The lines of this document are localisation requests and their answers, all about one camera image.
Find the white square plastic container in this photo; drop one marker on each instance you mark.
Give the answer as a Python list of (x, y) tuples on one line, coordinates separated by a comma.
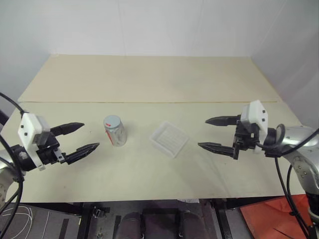
[(169, 139)]

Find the small white paper scrap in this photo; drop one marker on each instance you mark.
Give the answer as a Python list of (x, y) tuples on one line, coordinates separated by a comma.
[(188, 200)]

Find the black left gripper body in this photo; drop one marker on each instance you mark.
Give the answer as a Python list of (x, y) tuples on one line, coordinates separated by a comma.
[(49, 150)]

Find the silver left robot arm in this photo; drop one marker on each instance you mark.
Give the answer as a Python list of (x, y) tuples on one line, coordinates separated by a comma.
[(22, 159)]

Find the orange cloth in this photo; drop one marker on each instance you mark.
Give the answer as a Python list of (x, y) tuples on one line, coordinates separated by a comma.
[(261, 219)]

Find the dark rounded shape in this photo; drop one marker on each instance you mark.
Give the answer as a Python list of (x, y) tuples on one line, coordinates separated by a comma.
[(191, 225), (130, 225)]

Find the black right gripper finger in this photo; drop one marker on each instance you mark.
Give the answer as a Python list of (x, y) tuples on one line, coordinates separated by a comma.
[(216, 148), (224, 120)]

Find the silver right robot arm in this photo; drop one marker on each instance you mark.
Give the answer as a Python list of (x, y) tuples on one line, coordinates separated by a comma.
[(299, 139)]

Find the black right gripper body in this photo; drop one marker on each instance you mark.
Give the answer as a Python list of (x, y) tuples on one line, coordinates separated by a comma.
[(246, 139)]

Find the small metal bracket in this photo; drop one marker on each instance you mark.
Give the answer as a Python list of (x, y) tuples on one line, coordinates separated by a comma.
[(99, 212)]

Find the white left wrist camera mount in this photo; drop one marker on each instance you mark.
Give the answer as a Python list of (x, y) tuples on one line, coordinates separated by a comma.
[(27, 127)]

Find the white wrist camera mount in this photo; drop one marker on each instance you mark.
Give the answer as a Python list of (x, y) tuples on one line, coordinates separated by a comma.
[(27, 127), (254, 109)]

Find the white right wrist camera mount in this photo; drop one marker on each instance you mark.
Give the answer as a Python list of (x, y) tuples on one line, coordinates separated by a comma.
[(254, 109)]

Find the grey lid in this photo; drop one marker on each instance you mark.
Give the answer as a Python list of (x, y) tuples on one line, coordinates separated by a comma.
[(112, 122)]

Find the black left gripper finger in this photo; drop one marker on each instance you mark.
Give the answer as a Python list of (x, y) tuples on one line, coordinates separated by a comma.
[(82, 153), (67, 128)]

